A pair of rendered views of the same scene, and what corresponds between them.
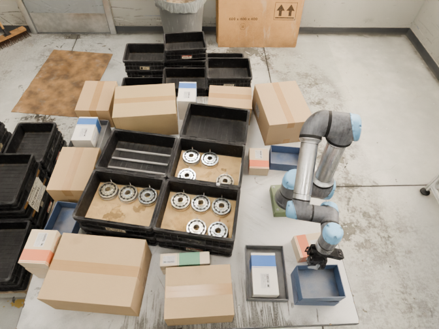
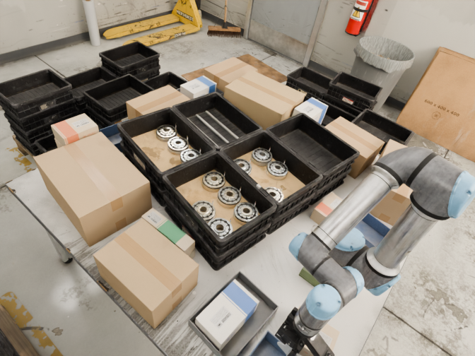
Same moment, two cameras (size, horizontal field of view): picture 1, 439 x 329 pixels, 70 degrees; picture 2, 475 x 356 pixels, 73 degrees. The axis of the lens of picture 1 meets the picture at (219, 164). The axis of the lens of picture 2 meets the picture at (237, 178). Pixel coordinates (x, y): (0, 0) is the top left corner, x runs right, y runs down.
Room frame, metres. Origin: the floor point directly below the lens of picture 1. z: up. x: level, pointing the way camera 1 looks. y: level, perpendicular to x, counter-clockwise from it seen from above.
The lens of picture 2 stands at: (0.08, -0.47, 1.92)
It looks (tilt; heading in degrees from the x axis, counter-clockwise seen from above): 46 degrees down; 36
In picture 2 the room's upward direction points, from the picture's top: 11 degrees clockwise
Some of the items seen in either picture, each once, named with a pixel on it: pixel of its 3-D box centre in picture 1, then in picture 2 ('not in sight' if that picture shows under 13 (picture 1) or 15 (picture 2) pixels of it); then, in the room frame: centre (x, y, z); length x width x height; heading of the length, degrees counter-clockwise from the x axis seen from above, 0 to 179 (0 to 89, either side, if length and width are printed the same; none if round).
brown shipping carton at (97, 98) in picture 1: (99, 104); (230, 80); (1.61, 0.86, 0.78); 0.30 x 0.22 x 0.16; 3
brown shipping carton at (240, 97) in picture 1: (229, 105); (347, 146); (1.66, -0.05, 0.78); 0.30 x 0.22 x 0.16; 89
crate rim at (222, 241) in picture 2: (198, 209); (218, 192); (0.75, 0.09, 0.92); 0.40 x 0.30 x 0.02; 84
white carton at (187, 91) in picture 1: (187, 96); (309, 113); (1.67, 0.25, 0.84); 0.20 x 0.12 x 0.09; 2
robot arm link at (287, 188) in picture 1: (294, 183); (345, 246); (0.92, -0.41, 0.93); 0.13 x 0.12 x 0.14; 81
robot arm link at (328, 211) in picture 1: (325, 215); (338, 282); (0.64, -0.46, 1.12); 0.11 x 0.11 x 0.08; 81
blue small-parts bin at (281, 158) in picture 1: (285, 158); (366, 231); (1.24, -0.42, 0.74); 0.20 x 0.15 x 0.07; 87
